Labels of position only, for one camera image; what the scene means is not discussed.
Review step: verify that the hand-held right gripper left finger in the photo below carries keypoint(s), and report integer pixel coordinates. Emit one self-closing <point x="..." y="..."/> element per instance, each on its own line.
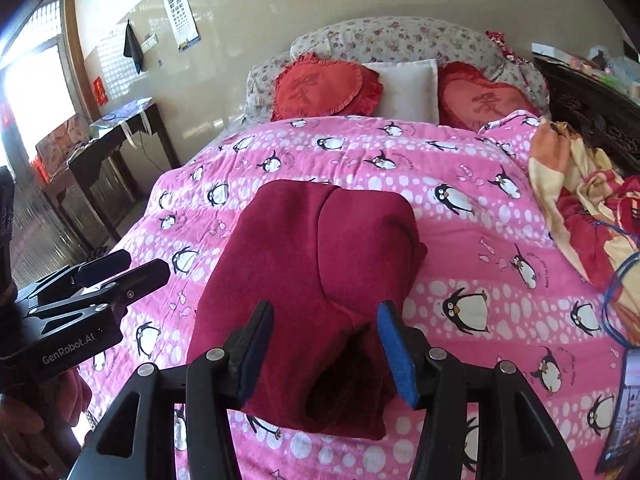
<point x="255" y="355"/>

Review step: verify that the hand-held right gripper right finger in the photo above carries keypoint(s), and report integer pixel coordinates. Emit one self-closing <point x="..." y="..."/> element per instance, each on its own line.
<point x="395" y="355"/>

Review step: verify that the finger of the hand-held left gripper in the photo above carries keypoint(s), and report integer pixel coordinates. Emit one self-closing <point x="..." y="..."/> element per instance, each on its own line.
<point x="105" y="265"/>
<point x="145" y="275"/>

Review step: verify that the dark red fleece garment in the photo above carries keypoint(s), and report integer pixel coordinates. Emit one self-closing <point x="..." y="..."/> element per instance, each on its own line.
<point x="310" y="260"/>

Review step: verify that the person's left hand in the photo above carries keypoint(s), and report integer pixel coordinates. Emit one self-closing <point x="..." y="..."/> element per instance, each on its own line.
<point x="20" y="420"/>

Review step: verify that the printed cardboard box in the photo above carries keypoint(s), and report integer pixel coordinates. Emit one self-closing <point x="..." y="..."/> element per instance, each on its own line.
<point x="62" y="145"/>

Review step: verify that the dark wooden table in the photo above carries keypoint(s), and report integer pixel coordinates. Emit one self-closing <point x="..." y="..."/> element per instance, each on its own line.
<point x="155" y="130"/>

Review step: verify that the pink penguin print blanket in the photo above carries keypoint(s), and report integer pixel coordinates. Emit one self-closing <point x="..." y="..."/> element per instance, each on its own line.
<point x="475" y="200"/>

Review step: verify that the window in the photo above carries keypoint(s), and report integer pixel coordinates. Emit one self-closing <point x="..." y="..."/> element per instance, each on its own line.
<point x="35" y="100"/>

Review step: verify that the dark hanging cloth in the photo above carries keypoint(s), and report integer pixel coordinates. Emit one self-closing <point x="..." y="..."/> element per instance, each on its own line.
<point x="132" y="45"/>

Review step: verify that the orange and red floral quilt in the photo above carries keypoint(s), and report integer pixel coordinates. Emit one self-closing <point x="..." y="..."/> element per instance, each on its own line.
<point x="565" y="185"/>

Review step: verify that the red heart-shaped ruffled pillow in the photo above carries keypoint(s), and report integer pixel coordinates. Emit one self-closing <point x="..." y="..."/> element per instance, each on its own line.
<point x="480" y="100"/>
<point x="320" y="85"/>

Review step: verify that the white pillow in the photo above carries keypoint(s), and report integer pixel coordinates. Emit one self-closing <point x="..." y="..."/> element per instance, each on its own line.
<point x="405" y="85"/>

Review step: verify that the dark carved wooden headboard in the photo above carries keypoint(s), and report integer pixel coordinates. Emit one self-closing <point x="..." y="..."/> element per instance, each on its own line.
<point x="585" y="105"/>

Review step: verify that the floral pillow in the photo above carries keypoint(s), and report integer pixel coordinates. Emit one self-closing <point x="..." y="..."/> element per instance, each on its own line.
<point x="400" y="35"/>

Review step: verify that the red ruffled cushion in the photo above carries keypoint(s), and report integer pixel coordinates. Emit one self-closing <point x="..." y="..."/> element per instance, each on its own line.
<point x="505" y="45"/>

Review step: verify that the white flat box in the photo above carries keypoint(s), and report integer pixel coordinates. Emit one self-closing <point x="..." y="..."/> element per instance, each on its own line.
<point x="550" y="51"/>

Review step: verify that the clear plastic bag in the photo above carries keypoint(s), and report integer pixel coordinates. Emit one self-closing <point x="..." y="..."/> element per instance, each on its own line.
<point x="612" y="67"/>

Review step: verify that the red paper wall sticker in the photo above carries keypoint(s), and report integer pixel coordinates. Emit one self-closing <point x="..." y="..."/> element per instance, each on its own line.
<point x="100" y="90"/>

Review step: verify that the white wall switch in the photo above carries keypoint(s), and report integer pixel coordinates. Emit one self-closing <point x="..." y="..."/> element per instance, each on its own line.
<point x="149" y="41"/>

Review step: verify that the eye chart wall poster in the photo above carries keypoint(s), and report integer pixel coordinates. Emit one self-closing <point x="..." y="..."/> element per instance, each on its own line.
<point x="181" y="17"/>

